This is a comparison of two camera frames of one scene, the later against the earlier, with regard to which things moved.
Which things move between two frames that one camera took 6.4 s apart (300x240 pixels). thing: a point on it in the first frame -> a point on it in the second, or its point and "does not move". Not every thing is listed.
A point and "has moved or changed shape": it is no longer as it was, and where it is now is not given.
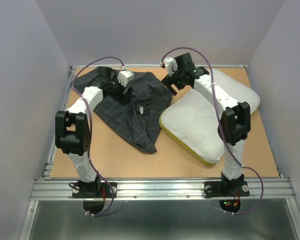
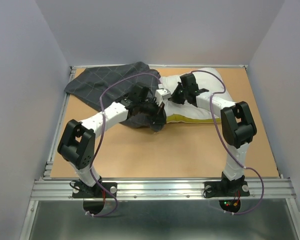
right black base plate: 226,189 does not move
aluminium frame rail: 281,188 does not move
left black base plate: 97,190 does not move
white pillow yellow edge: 192,122 has moved or changed shape
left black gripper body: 116,88 -> 149,109
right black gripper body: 178,79 -> 179,94
